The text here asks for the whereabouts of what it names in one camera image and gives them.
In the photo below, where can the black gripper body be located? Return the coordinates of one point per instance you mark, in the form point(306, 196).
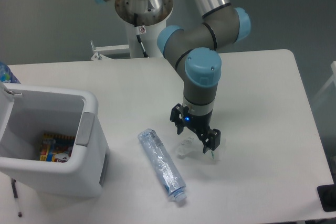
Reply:
point(197, 118)

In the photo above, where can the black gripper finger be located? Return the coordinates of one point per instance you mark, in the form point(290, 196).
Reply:
point(178, 116)
point(211, 140)

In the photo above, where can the clear plastic wrapper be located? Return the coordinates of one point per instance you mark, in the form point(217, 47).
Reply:
point(192, 147)

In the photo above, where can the crushed clear plastic bottle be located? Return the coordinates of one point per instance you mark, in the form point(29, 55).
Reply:
point(163, 165)

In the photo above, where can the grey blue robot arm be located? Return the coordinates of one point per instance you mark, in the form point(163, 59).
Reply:
point(192, 53)

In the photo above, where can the white plastic trash can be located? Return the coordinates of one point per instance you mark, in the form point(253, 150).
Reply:
point(27, 112)

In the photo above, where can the black table clamp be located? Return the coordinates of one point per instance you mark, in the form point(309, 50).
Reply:
point(327, 197)

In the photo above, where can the colourful snack wrapper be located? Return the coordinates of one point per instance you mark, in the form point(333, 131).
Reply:
point(56, 148)

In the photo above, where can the blue water bottle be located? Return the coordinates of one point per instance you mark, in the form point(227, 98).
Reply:
point(6, 75)

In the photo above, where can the black pen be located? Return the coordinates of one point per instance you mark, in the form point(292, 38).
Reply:
point(16, 199)

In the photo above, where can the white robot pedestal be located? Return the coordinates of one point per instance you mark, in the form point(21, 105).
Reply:
point(143, 20)

